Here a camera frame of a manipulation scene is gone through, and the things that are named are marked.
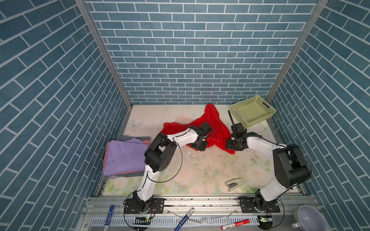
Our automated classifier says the aluminium frame rail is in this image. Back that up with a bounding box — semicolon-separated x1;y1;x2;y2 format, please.
76;193;320;231

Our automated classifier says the pale green plastic basket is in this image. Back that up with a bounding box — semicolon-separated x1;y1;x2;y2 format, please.
230;96;276;128

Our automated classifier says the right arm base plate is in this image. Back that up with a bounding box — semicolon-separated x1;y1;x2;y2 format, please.
237;196;280;213

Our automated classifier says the folded purple t-shirt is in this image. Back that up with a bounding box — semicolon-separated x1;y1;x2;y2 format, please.
104;138;149;176

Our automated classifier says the grey stapler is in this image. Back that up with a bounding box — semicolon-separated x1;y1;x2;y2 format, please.
225;178;245;192

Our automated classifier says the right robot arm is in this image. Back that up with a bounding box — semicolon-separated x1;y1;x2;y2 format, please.
226;123;312;213

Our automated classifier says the blue marker pen left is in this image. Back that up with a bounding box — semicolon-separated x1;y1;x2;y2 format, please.
103;205;114;231

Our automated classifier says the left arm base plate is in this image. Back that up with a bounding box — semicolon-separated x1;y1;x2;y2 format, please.
124;198;164;214

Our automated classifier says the blue marker pen centre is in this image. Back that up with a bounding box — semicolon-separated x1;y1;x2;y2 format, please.
174;208;195;231

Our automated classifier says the right aluminium corner post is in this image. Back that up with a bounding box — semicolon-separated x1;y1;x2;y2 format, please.
265;0;328;102

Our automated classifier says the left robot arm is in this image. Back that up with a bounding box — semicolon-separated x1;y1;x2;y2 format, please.
127;122;213;213

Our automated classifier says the blue marker pen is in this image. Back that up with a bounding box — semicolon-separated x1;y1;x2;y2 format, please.
103;205;114;231
174;208;195;231

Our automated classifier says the red marker pen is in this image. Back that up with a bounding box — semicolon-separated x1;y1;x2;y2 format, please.
221;219;251;230

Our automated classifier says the aluminium corner post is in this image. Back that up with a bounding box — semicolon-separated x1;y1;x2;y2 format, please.
265;0;328;102
75;0;132;110

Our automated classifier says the left aluminium corner post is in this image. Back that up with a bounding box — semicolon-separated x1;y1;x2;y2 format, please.
75;0;132;110

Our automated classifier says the folded pink t-shirt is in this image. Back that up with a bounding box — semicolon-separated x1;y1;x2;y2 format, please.
102;142;110;175

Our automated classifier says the red t-shirt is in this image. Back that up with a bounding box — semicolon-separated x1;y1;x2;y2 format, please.
161;104;236;155

